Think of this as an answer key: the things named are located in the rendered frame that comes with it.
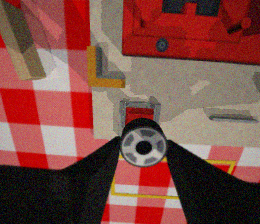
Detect yellow rectangular outline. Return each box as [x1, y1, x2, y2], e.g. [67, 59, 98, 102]
[111, 155, 236, 200]

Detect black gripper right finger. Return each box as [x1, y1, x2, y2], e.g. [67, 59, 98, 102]
[166, 140, 260, 224]

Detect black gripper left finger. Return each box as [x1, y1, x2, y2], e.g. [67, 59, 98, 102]
[0, 136, 121, 224]

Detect black wheel with grey hub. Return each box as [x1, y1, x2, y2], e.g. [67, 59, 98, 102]
[120, 118, 169, 168]

